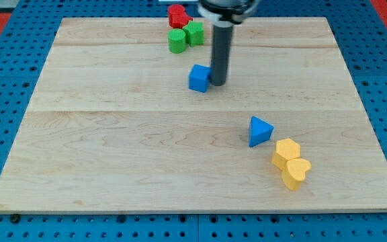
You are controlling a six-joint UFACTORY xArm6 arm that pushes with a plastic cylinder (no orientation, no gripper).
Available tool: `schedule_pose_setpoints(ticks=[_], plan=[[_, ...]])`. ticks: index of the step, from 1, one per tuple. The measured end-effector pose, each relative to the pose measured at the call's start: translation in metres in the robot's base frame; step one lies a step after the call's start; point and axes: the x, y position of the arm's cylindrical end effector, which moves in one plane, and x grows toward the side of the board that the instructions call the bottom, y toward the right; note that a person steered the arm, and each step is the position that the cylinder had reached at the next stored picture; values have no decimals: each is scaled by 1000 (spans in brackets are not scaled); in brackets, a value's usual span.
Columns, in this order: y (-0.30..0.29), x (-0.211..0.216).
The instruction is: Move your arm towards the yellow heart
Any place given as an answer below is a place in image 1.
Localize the yellow heart block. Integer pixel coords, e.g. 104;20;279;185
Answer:
282;158;312;191

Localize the green star block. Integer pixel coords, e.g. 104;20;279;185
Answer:
183;21;204;47

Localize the green cylinder block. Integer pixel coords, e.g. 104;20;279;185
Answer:
167;28;186;54

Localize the red star block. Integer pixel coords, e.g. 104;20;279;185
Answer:
169;13;193;29

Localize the blue cube block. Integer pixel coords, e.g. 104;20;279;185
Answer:
188;65;210;93

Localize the red cylinder block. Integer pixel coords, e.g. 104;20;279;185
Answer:
167;4;185;17

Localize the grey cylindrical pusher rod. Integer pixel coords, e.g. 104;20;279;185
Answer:
210;23;234;86

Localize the yellow hexagon block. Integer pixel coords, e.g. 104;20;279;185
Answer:
271;138;300;170

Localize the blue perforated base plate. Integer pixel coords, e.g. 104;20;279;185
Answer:
0;0;387;241

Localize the black white robot arm flange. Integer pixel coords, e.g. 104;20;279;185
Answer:
198;0;261;28

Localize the blue triangle block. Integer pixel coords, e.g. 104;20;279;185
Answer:
249;116;274;147

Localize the light wooden board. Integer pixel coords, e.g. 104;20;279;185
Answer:
0;17;387;214

